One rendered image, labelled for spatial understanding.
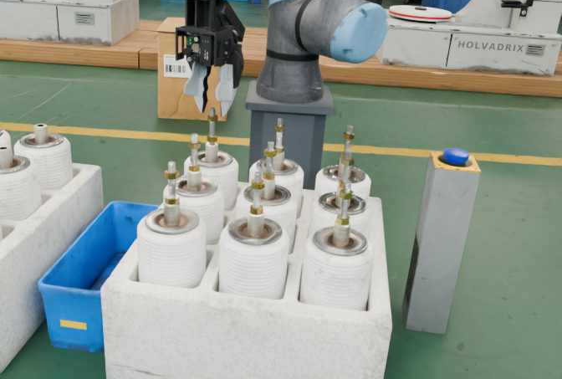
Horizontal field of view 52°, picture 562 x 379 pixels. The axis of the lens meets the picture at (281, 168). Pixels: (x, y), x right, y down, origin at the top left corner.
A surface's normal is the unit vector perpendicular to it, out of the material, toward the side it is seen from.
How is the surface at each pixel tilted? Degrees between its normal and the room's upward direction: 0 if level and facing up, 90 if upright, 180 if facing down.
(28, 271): 90
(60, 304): 92
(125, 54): 90
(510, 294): 0
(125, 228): 88
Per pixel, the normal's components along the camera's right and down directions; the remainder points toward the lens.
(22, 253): 0.99, 0.11
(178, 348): -0.12, 0.38
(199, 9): 0.94, 0.19
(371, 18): 0.63, 0.45
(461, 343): 0.07, -0.92
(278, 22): -0.74, 0.22
